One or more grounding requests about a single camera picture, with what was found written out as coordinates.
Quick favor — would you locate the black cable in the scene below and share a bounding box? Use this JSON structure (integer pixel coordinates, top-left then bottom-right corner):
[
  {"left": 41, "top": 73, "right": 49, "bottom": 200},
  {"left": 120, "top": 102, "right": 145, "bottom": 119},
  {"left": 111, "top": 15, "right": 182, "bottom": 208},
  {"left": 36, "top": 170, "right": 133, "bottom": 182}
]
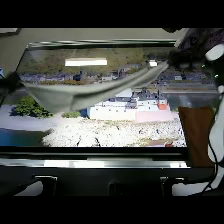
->
[{"left": 200, "top": 138, "right": 224, "bottom": 195}]

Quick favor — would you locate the green garment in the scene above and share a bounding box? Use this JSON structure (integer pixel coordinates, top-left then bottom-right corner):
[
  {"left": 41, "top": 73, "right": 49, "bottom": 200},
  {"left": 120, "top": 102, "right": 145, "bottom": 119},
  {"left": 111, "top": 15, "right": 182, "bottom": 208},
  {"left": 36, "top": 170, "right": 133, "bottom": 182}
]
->
[{"left": 22, "top": 60, "right": 170, "bottom": 114}]

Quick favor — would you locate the brown garment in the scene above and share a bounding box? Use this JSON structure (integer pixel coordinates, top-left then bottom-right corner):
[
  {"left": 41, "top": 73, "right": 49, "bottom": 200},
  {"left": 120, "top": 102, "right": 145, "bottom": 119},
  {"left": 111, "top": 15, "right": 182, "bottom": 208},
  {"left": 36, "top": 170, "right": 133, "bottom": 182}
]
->
[{"left": 177, "top": 105, "right": 217, "bottom": 169}]

